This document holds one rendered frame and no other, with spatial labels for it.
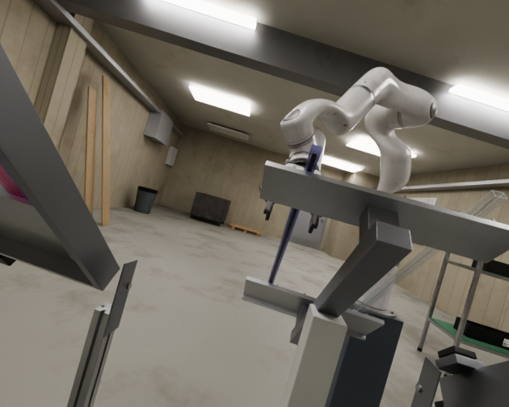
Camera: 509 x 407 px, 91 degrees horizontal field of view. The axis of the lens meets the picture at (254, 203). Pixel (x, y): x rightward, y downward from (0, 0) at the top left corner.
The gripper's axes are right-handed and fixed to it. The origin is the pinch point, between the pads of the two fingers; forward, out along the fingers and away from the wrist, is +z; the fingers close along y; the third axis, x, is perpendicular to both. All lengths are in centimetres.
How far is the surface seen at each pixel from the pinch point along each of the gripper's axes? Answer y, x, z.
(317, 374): 11.4, 10.6, 22.4
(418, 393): 34.6, 20.8, 17.1
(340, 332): 13.0, 5.1, 16.6
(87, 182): -274, 225, -157
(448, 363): 36.0, 12.6, 12.7
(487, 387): 39.0, 8.6, 16.0
